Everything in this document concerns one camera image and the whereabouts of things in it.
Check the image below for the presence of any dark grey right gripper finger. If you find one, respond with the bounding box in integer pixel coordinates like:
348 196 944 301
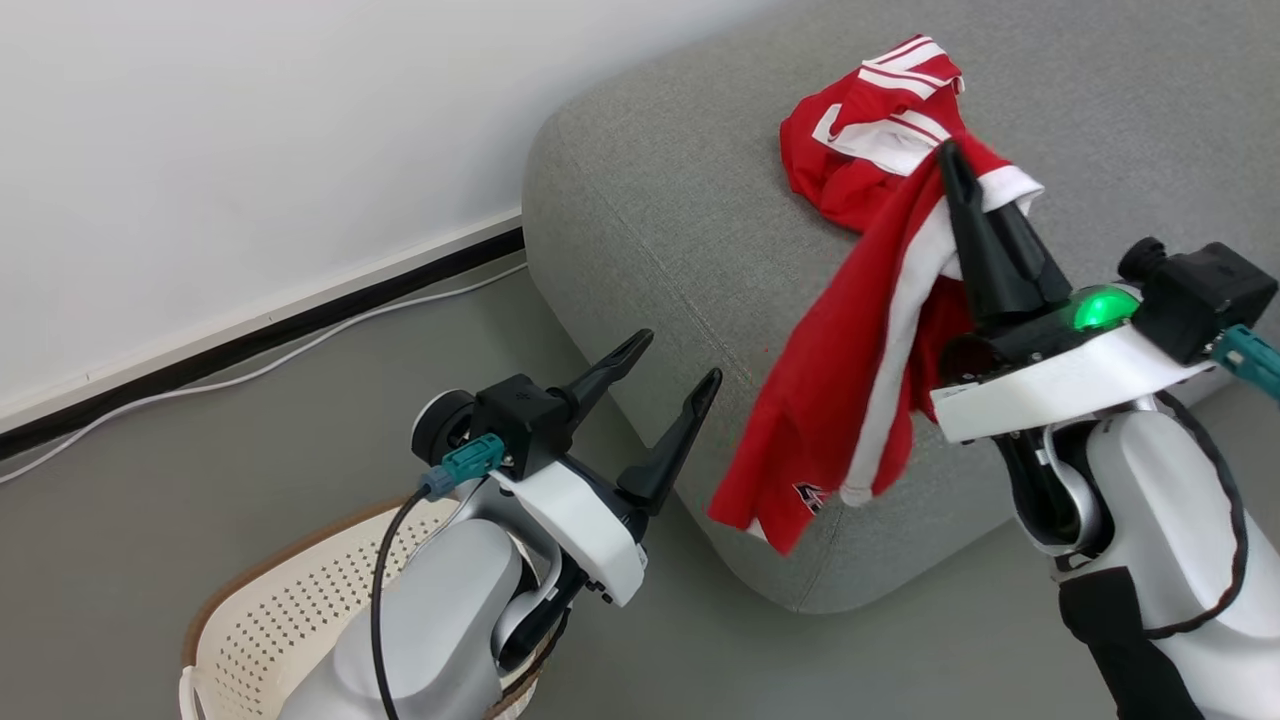
938 139 1003 324
989 204 1074 317

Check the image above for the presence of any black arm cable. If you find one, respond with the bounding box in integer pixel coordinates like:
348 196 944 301
369 486 433 720
1143 390 1250 641

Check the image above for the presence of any cream perforated laundry basket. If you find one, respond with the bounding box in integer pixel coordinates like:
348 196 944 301
179 495 546 720

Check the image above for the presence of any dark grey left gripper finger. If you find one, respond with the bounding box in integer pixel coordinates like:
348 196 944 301
555 328 656 427
616 367 724 517

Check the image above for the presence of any grey fabric sofa cushion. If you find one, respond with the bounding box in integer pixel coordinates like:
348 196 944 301
522 0 1280 615

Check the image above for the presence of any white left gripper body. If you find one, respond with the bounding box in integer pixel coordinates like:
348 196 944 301
489 454 651 609

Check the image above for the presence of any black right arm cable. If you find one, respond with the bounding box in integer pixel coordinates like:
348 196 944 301
1143 390 1250 641

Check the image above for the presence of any thin white floor cable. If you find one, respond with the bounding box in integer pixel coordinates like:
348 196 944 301
0 262 529 487

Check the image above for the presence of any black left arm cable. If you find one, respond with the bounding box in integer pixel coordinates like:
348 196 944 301
369 486 433 720

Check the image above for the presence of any dark baseboard strip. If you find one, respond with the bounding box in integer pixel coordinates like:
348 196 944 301
0 227 526 462

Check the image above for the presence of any red and white jersey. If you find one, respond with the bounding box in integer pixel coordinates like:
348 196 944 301
707 35 1047 557

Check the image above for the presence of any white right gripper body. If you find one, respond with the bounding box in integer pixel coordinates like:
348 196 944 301
930 284 1218 445

